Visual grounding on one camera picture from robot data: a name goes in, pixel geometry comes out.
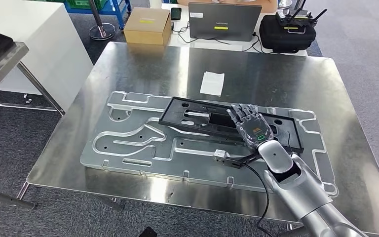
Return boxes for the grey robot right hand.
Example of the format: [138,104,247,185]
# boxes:
[226,103,274,151]

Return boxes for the stainless steel workbench table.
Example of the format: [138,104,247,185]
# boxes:
[16,40,379,237]

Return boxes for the stamped sheet metal panel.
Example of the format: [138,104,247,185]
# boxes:
[79,91,339,198]

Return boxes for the white paper sheet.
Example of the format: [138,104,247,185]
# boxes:
[200,71,225,96]

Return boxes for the black carrying case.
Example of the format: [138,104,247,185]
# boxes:
[259,14,318,54]

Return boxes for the grey laptop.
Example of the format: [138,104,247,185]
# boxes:
[188,2,263,42]

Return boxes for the black remote controller with antennas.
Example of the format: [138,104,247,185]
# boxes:
[275,0,328,29]

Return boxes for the brown cardboard box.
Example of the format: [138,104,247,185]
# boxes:
[124,7,172,46]

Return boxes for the blue metal cart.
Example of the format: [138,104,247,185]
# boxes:
[63,0,133,31]

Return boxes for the dark pole stanchion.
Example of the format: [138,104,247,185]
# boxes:
[87,0,116,41]

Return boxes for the green plastic crate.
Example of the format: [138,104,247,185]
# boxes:
[63,0,109,10]

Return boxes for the white cabinet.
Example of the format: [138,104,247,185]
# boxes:
[0,0,94,112]

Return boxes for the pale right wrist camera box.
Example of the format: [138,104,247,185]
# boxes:
[213,149,263,169]

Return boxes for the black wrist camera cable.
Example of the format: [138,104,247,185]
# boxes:
[241,161,275,237]

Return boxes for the black desk cable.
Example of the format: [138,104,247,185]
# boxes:
[241,32,275,55]
[171,21,198,45]

